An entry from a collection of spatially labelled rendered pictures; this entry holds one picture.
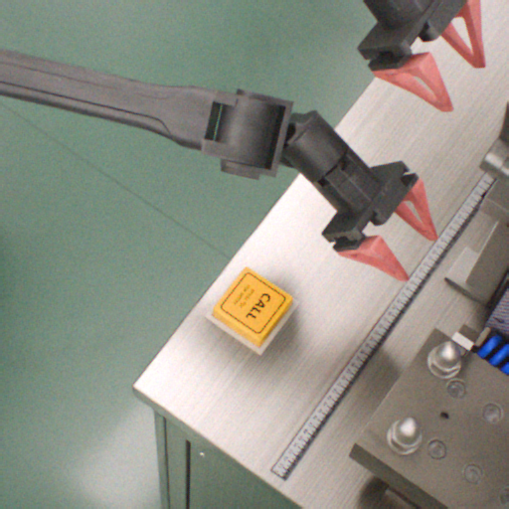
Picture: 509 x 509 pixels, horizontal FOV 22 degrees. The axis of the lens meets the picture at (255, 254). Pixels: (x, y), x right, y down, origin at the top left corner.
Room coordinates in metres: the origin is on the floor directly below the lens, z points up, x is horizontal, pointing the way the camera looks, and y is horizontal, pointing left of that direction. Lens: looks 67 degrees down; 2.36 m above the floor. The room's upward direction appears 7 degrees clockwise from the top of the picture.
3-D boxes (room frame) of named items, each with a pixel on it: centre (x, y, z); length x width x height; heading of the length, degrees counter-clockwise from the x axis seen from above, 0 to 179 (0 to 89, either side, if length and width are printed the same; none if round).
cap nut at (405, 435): (0.38, -0.18, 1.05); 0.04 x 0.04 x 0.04
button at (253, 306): (0.55, 0.00, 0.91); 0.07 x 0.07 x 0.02; 61
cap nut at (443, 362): (0.47, -0.22, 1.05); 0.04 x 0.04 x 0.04
